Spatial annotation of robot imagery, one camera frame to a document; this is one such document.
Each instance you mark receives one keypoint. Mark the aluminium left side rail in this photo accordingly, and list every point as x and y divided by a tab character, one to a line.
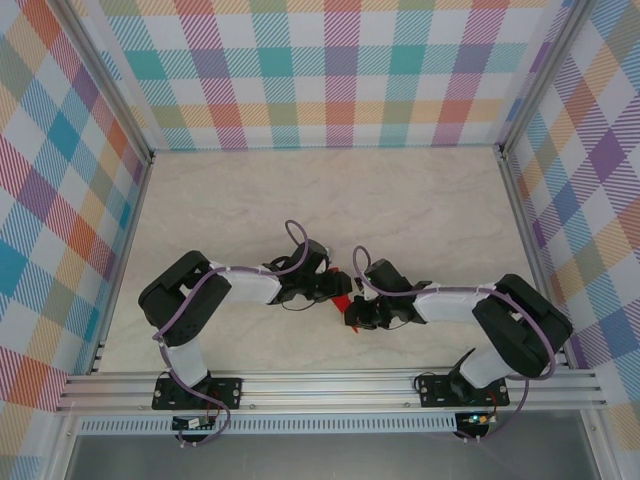
135	210

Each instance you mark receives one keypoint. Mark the aluminium left frame post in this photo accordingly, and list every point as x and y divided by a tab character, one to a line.
100	75

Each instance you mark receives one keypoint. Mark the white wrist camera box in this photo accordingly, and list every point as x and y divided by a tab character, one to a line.
365	290
328	250

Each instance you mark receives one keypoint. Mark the aluminium mounting rail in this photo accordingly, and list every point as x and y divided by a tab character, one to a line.
325	390

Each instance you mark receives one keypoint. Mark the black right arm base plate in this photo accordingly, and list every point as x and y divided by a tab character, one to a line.
432	392

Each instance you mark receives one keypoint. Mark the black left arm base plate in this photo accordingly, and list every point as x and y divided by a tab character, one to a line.
227	392

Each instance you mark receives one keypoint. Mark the aluminium right frame post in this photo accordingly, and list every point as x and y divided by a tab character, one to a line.
545	75

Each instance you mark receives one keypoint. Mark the aluminium frame post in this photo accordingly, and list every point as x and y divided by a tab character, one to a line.
100	75
545	75

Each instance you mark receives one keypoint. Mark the left small circuit board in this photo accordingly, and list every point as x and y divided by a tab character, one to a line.
190	425

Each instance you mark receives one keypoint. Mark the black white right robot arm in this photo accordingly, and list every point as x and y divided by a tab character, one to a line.
520	335

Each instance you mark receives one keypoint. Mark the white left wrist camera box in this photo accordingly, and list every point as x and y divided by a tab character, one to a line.
328	250

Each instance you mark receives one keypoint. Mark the small circuit board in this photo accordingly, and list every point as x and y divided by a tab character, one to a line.
477	420
190	425

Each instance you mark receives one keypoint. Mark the red paper sheet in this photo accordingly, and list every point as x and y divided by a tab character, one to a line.
342	303

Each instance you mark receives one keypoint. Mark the grey metal panel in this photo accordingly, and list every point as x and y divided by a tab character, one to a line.
325	457

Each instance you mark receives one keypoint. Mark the aluminium right side rail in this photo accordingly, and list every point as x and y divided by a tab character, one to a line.
520	210

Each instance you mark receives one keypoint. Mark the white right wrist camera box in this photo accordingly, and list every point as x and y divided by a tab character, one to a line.
365	290

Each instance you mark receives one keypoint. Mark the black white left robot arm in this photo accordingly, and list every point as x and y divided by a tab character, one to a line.
200	320

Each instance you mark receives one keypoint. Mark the right small circuit board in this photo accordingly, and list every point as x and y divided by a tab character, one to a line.
477	420

